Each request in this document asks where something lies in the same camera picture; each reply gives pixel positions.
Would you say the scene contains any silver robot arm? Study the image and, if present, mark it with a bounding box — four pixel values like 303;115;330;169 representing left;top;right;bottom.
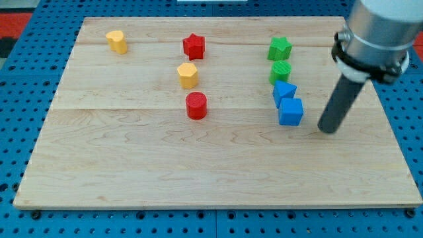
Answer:
332;0;422;84

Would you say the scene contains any red cylinder block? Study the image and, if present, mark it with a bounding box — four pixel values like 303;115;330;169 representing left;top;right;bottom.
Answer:
186;91;207;120

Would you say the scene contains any yellow hexagon block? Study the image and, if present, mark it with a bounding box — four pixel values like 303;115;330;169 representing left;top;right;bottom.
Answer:
177;63;198;89

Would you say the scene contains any wooden board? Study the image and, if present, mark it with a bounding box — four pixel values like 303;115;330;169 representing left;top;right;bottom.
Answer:
14;17;422;210

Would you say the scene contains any red star block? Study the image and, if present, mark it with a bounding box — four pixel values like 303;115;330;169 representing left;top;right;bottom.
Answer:
182;33;206;61

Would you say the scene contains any blue triangle block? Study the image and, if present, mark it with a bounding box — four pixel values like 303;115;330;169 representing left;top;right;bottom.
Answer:
272;81;297;108

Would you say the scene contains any blue cube block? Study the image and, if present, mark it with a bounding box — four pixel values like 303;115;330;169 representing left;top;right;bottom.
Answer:
278;98;303;126

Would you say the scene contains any green cylinder block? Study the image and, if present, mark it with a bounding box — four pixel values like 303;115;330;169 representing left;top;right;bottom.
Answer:
269;60;291;85

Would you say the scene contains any green star block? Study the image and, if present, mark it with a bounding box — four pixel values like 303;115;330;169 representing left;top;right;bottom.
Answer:
267;37;292;61

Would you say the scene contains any yellow heart block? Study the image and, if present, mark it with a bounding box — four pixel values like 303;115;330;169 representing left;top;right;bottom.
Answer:
106;30;128;54

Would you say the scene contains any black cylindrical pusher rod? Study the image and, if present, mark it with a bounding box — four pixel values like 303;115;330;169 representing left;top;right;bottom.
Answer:
317;75;364;134

